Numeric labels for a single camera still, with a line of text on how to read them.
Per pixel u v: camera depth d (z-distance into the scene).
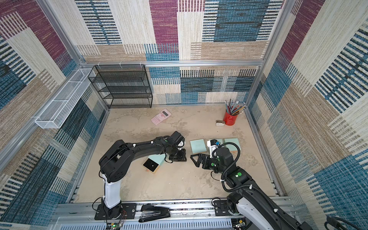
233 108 1.05
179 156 0.81
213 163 0.66
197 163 0.67
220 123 1.08
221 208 0.73
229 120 1.03
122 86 1.09
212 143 0.71
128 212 0.73
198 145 0.94
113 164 0.53
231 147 0.65
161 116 1.12
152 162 0.87
